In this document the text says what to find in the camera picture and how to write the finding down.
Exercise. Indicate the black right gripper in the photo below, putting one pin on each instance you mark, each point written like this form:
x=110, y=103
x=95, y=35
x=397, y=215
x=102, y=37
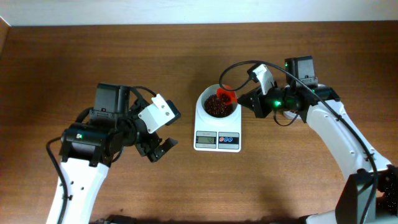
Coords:
x=257, y=105

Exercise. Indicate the red beans in bowl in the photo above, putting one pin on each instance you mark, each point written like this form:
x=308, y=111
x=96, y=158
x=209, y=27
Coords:
x=215, y=108

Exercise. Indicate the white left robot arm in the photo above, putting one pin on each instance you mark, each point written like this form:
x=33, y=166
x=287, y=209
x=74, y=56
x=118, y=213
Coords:
x=86, y=154

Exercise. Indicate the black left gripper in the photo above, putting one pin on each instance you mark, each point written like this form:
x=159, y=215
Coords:
x=160, y=150

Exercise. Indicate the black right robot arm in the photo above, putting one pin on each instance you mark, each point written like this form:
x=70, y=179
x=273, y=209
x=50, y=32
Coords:
x=370, y=192

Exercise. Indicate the white round bowl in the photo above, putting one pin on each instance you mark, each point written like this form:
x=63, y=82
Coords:
x=211, y=90

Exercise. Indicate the orange plastic measuring scoop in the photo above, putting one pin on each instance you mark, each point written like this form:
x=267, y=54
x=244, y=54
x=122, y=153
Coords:
x=226, y=96

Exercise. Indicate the clear plastic container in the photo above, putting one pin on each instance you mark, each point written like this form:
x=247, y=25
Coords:
x=292, y=114

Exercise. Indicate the white digital kitchen scale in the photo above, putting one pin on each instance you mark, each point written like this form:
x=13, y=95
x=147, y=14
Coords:
x=217, y=134

